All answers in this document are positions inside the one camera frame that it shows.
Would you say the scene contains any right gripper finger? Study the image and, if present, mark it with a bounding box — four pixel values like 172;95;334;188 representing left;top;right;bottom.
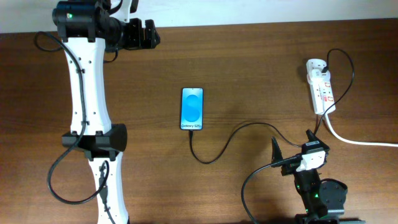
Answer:
305;129;326;148
271;137;283;167

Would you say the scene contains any black USB charging cable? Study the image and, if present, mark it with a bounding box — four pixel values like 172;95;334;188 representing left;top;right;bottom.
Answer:
188;48;356;165

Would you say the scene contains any blue Samsung Galaxy smartphone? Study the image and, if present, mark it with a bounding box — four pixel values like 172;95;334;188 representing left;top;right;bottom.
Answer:
180;88;203;131

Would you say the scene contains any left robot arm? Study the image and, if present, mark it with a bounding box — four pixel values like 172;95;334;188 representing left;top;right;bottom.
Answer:
52;0;160;223

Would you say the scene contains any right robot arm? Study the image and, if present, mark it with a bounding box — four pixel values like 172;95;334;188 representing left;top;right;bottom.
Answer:
272;130;348;223

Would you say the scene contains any white USB charger adapter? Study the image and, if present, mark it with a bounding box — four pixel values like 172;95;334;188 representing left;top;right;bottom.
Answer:
306;58;330;84

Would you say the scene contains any white power strip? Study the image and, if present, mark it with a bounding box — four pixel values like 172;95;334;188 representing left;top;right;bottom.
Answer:
307;75;336;115

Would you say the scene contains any white power strip cord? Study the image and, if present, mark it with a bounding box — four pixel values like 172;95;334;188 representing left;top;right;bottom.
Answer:
323;113;398;148

